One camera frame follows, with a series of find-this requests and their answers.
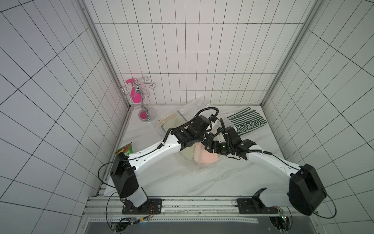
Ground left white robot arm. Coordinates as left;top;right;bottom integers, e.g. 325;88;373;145
110;115;217;208

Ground chrome cup holder stand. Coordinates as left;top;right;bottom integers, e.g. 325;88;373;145
119;77;157;122

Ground aluminium mounting rail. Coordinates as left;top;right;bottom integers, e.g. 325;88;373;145
83;195;300;217

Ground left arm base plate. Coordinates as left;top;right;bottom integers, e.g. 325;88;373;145
122;199;163;215

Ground pink plastic cup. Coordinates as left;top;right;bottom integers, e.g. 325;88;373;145
126;79;142;104

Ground pink towel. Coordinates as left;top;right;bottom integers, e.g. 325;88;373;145
194;143;219;164

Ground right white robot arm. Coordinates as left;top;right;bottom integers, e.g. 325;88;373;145
205;121;328;215

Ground clear plastic vacuum bag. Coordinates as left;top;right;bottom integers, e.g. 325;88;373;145
146;97;243;176

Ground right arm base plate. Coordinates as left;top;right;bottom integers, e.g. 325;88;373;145
235;199;278;215

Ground colourful snack packet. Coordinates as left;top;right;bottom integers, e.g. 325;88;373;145
115;143;133;155

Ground blue and cream towel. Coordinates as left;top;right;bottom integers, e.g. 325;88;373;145
158;110;187;129

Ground light green towel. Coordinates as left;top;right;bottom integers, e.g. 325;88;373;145
161;110;195;160

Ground green striped Doraemon towel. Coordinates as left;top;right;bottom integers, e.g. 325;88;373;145
228;107;267;136

